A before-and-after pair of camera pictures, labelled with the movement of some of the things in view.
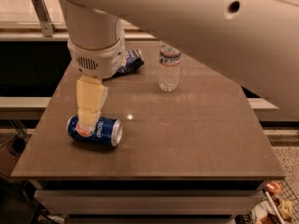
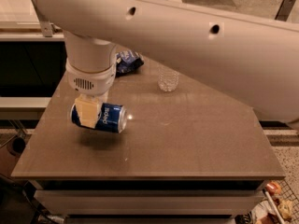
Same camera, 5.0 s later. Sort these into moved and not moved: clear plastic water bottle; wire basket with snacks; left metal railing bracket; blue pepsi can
Moved: blue pepsi can
Not moved: wire basket with snacks; left metal railing bracket; clear plastic water bottle
